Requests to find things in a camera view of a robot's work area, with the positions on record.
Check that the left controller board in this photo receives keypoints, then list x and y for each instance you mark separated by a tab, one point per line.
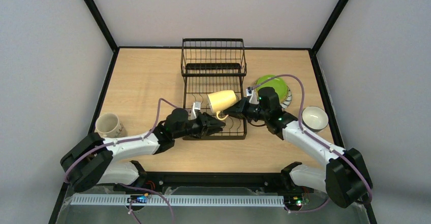
137	199

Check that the green plate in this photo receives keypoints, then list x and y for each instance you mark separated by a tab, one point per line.
275	81

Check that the yellow handled mug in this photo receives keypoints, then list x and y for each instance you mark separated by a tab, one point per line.
221	100

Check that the white slotted cable duct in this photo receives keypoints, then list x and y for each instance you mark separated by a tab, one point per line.
181	200

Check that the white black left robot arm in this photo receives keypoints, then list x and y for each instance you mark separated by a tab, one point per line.
101	161

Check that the black aluminium frame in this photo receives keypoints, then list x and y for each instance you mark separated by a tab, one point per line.
253	180

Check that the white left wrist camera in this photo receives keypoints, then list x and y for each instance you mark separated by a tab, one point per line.
195	110

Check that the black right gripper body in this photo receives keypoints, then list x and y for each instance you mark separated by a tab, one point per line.
242	106

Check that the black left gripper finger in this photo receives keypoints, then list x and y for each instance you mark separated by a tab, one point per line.
212	130
211	122

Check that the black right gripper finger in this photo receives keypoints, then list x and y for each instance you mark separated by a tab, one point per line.
238	115
237	109

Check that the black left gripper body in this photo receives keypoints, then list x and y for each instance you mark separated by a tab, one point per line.
203	124

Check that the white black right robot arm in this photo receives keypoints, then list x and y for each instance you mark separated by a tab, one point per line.
343	175

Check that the cream ceramic mug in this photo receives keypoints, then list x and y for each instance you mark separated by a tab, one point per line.
109	125

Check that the controller board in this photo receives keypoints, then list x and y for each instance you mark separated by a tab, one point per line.
137	199
296	200

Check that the white bowl dark rim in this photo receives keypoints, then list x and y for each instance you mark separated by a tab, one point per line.
315	118

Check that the right controller board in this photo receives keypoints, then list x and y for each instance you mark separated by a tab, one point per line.
296	200

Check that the black wire dish rack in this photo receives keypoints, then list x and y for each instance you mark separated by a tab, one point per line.
210	65

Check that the blue striped white plate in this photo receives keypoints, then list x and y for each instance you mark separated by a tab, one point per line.
288	101

